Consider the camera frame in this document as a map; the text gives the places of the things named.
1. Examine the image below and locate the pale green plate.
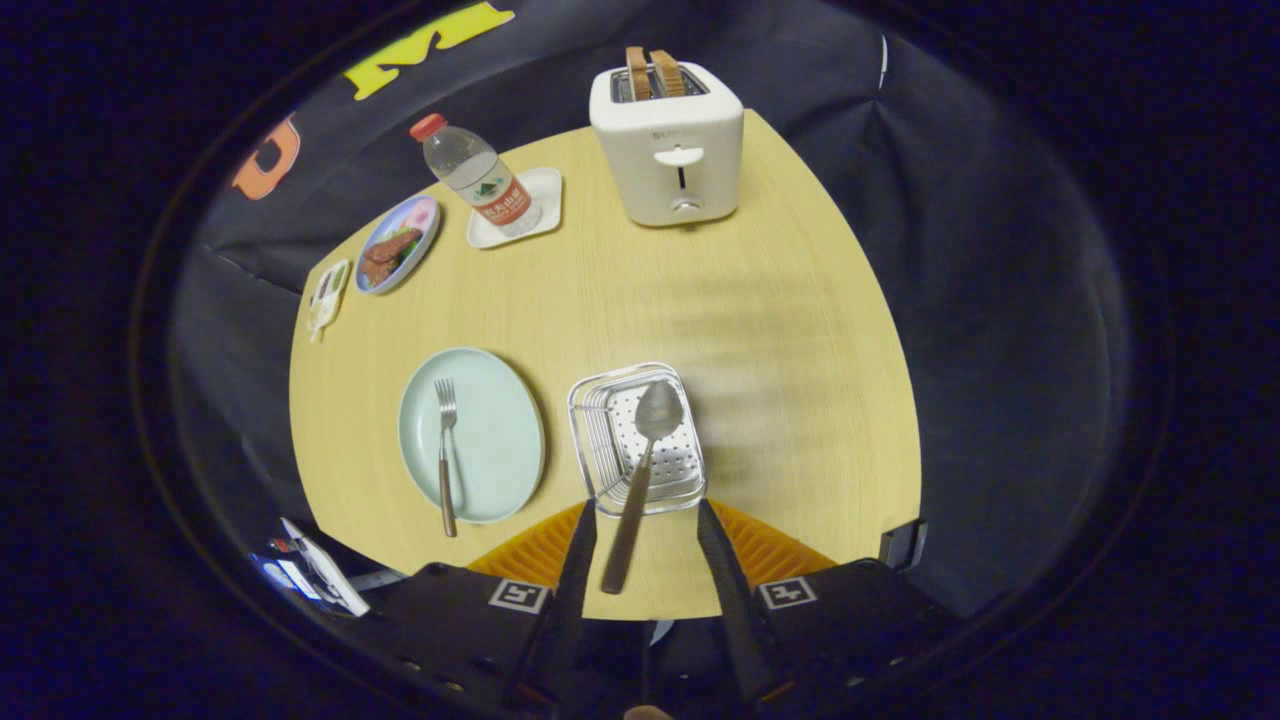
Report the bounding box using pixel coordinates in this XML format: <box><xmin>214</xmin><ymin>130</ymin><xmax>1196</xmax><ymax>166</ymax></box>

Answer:
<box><xmin>397</xmin><ymin>346</ymin><xmax>547</xmax><ymax>525</ymax></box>

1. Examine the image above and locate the clear water bottle red cap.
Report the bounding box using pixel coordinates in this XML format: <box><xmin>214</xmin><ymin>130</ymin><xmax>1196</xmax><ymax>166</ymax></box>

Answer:
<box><xmin>409</xmin><ymin>112</ymin><xmax>543</xmax><ymax>239</ymax></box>

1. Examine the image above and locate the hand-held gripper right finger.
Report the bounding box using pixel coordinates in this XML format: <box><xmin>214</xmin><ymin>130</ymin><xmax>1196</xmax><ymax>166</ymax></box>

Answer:
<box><xmin>696</xmin><ymin>498</ymin><xmax>961</xmax><ymax>713</ymax></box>

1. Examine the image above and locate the brown toy meat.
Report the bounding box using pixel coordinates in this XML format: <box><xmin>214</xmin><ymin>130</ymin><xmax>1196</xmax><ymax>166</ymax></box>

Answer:
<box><xmin>360</xmin><ymin>228</ymin><xmax>424</xmax><ymax>288</ymax></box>

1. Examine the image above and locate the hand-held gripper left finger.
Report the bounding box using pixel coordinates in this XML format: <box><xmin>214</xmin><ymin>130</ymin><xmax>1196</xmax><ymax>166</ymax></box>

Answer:
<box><xmin>345</xmin><ymin>498</ymin><xmax>601</xmax><ymax>720</ymax></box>

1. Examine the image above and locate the white printed object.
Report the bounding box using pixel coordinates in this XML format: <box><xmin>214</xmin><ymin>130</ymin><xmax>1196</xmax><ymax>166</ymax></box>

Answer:
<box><xmin>250</xmin><ymin>515</ymin><xmax>373</xmax><ymax>618</ymax></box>

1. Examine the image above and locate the metal fork wooden handle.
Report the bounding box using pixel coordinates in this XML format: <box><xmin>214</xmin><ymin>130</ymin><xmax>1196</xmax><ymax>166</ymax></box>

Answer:
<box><xmin>434</xmin><ymin>377</ymin><xmax>460</xmax><ymax>539</ymax></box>

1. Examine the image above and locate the small white sauce dish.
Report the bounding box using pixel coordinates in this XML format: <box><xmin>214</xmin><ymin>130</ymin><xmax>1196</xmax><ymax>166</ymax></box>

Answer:
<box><xmin>305</xmin><ymin>258</ymin><xmax>352</xmax><ymax>344</ymax></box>

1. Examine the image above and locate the white square coaster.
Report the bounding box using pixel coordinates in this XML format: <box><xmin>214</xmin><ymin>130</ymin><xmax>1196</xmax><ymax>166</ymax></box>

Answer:
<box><xmin>466</xmin><ymin>166</ymin><xmax>564</xmax><ymax>250</ymax></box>

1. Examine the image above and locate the small black block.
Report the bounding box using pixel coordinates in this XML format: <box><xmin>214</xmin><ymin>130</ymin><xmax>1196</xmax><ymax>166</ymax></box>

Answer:
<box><xmin>879</xmin><ymin>519</ymin><xmax>930</xmax><ymax>572</ymax></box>

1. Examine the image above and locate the black backdrop cloth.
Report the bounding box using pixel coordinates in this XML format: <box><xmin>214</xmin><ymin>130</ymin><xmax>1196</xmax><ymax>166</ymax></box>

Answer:
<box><xmin>170</xmin><ymin>0</ymin><xmax>1136</xmax><ymax>621</ymax></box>

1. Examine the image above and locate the blue plate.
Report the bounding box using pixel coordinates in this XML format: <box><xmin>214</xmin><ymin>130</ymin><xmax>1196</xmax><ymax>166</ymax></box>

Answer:
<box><xmin>354</xmin><ymin>194</ymin><xmax>442</xmax><ymax>296</ymax></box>

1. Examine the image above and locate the metal wire basket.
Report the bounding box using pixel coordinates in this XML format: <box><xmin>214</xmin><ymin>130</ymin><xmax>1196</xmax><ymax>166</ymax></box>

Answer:
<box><xmin>567</xmin><ymin>362</ymin><xmax>708</xmax><ymax>519</ymax></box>

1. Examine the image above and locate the metal spoon wooden handle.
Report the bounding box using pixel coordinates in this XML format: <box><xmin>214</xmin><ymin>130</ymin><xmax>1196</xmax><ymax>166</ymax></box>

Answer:
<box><xmin>600</xmin><ymin>379</ymin><xmax>686</xmax><ymax>596</ymax></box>

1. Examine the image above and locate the white toaster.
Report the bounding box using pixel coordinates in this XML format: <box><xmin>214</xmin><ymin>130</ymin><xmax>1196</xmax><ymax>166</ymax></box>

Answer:
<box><xmin>588</xmin><ymin>60</ymin><xmax>746</xmax><ymax>228</ymax></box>

